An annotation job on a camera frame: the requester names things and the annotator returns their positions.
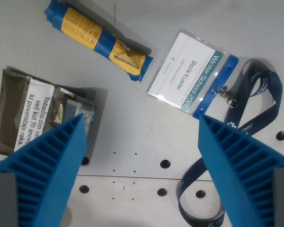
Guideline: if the dark blue printed lanyard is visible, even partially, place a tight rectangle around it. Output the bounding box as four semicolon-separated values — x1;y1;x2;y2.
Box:
177;58;283;227

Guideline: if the brown tobacco pouch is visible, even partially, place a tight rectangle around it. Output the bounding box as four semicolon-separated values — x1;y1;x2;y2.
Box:
0;66;102;157

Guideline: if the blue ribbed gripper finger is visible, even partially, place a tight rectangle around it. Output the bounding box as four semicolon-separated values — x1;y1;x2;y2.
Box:
197;113;284;227
0;113;88;227

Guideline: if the blue bag roll yellow label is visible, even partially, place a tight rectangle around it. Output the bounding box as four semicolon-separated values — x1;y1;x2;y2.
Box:
44;0;154;83

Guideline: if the metal lanyard clip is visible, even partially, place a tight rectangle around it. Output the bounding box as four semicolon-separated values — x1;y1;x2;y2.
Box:
213;85;237;106

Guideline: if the conference name badge holder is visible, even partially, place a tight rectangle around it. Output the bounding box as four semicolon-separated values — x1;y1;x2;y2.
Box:
146;29;240;119

